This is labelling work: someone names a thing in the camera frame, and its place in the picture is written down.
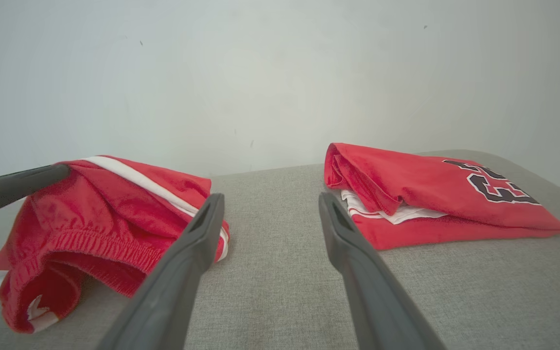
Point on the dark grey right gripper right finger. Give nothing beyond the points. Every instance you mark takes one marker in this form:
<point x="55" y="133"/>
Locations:
<point x="382" y="306"/>

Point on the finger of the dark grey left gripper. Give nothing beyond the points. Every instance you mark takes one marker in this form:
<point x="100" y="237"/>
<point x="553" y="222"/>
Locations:
<point x="12" y="189"/>

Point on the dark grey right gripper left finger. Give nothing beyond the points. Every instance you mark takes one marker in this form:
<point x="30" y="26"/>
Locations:
<point x="163" y="306"/>

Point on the red white jersey shorts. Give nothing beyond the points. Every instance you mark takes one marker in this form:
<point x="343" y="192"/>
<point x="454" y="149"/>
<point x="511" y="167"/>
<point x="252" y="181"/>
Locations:
<point x="95" y="214"/>

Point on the red white jersey shirt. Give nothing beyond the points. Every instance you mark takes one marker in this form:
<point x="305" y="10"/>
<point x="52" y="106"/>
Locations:
<point x="421" y="189"/>

